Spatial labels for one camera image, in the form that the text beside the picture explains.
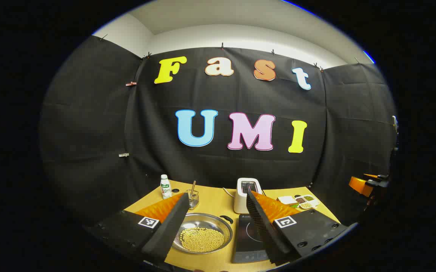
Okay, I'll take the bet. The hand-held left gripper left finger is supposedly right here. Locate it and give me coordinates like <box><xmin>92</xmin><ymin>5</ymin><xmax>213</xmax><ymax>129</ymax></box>
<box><xmin>86</xmin><ymin>193</ymin><xmax>191</xmax><ymax>265</ymax></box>

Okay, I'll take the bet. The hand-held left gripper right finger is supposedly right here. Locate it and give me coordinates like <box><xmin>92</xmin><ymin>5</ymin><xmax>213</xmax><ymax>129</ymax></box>
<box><xmin>246</xmin><ymin>191</ymin><xmax>350</xmax><ymax>266</ymax></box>

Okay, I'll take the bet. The black induction cooktop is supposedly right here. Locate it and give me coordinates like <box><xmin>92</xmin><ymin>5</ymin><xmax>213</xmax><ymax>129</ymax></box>
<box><xmin>232</xmin><ymin>215</ymin><xmax>271</xmax><ymax>264</ymax></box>

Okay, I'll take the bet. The stainless steel pot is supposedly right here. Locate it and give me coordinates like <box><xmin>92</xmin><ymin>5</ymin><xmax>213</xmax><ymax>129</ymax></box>
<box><xmin>172</xmin><ymin>213</ymin><xmax>234</xmax><ymax>254</ymax></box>

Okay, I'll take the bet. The pile of soybeans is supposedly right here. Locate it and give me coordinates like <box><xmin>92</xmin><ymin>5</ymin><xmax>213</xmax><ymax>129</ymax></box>
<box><xmin>180</xmin><ymin>227</ymin><xmax>225</xmax><ymax>253</ymax></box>

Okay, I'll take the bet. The white toaster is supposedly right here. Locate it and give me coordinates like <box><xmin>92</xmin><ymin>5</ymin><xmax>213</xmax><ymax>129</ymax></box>
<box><xmin>234</xmin><ymin>178</ymin><xmax>262</xmax><ymax>214</ymax></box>

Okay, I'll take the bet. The white green-label drink bottle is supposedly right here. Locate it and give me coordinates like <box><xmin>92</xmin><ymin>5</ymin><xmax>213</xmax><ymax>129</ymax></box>
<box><xmin>160</xmin><ymin>175</ymin><xmax>172</xmax><ymax>199</ymax></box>

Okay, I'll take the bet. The white divided bean dish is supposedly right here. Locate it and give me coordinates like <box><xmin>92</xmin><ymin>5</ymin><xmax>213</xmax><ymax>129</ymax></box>
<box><xmin>294</xmin><ymin>195</ymin><xmax>319</xmax><ymax>209</ymax></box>

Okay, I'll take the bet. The black backdrop cloth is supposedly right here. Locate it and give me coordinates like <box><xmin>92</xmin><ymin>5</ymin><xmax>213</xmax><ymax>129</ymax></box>
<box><xmin>40</xmin><ymin>36</ymin><xmax>397</xmax><ymax>227</ymax></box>

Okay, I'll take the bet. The wire mesh utensil holder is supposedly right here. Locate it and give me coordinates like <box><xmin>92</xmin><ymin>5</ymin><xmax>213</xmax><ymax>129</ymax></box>
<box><xmin>186</xmin><ymin>190</ymin><xmax>199</xmax><ymax>210</ymax></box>

